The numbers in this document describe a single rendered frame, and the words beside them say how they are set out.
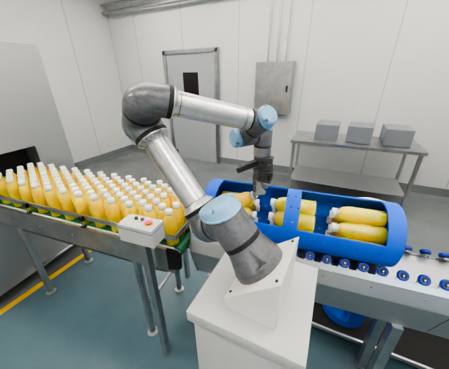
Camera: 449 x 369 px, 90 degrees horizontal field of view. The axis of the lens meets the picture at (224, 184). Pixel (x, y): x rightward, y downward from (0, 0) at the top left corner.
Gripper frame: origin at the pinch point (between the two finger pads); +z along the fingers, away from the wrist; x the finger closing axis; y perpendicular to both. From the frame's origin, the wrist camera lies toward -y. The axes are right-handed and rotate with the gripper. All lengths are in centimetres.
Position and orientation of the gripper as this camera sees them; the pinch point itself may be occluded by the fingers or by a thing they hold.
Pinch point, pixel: (255, 195)
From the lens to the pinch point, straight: 110.2
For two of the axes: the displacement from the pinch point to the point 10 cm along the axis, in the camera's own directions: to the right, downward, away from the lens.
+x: 3.3, -4.1, 8.5
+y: 9.4, 1.3, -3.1
